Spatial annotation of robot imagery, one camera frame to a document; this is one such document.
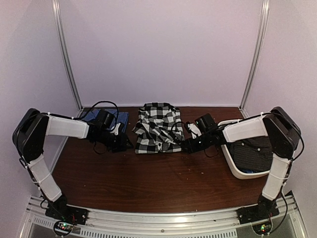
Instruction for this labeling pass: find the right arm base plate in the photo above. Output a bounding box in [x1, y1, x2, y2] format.
[236, 204, 279, 224]

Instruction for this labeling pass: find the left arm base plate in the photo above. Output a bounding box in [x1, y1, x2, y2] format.
[45, 204, 88, 225]

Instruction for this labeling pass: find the small circuit board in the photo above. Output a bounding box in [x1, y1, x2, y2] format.
[252, 221, 272, 236]
[53, 221, 74, 236]

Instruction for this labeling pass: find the left small circuit board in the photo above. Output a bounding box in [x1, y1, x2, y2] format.
[53, 221, 74, 236]

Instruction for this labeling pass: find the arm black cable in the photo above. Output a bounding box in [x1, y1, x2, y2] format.
[171, 120, 189, 144]
[84, 100, 119, 124]

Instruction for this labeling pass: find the dark striped shirt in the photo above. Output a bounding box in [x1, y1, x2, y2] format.
[227, 136, 273, 173]

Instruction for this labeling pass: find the white plastic basket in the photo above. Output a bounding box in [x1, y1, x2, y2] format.
[217, 119, 282, 180]

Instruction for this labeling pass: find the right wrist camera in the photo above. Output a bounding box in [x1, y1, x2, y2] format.
[186, 122, 202, 139]

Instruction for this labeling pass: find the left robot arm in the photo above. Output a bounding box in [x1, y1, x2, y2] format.
[12, 108, 133, 220]

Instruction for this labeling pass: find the left aluminium frame post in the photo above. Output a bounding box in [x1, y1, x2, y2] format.
[52, 0, 83, 110]

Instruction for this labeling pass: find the right aluminium frame post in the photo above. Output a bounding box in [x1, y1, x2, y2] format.
[240, 0, 270, 110]

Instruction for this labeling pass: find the aluminium frame post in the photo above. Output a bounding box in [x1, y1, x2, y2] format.
[240, 0, 270, 110]
[52, 0, 83, 110]

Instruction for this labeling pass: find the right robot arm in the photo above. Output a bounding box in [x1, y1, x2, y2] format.
[180, 107, 303, 219]

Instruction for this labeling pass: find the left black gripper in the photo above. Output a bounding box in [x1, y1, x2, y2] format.
[95, 128, 134, 153]

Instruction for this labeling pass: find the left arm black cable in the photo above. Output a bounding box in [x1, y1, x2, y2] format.
[84, 100, 119, 124]

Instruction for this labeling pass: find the right small circuit board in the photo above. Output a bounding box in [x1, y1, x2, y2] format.
[252, 221, 272, 236]

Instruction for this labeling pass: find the black white checked shirt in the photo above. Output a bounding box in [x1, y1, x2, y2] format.
[132, 103, 184, 154]

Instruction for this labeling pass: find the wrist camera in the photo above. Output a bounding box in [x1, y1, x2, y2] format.
[110, 122, 125, 136]
[186, 122, 202, 139]

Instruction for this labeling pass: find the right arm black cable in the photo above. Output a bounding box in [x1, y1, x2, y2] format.
[171, 120, 189, 144]

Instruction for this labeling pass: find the folded blue shirt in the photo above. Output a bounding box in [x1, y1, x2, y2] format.
[82, 109, 129, 131]

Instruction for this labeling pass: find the front aluminium rail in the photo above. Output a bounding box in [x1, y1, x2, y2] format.
[18, 194, 309, 238]

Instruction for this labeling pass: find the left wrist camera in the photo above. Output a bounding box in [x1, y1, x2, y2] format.
[110, 122, 125, 136]

